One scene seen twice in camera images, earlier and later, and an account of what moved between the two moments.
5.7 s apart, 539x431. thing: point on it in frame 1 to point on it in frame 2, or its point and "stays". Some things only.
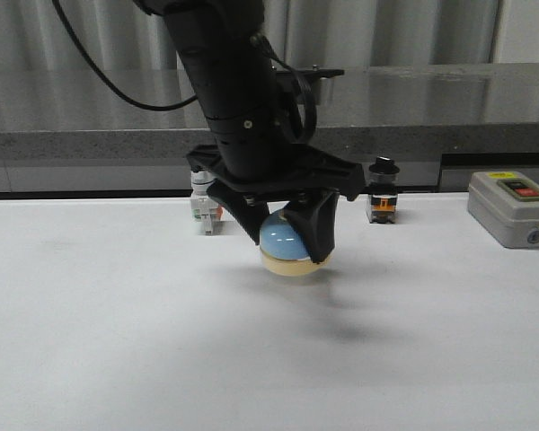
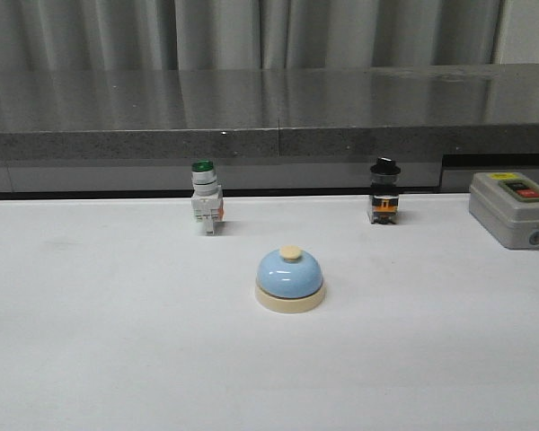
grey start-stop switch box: (516, 210) stays
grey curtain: (323, 34) stays
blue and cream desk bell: (283, 252) to (290, 282)
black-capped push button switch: (384, 190) stays
